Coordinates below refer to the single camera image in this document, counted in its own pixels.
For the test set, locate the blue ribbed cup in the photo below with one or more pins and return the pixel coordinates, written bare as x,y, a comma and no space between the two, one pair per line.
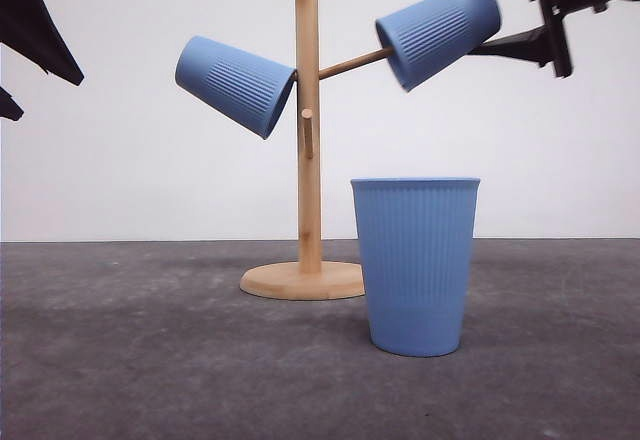
416,235
428,37
247,93

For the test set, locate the wooden cup tree stand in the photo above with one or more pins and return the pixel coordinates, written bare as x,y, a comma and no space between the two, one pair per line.
310,278

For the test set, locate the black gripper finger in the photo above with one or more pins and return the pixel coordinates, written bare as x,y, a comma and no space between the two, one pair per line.
30,27
532,44
8,107

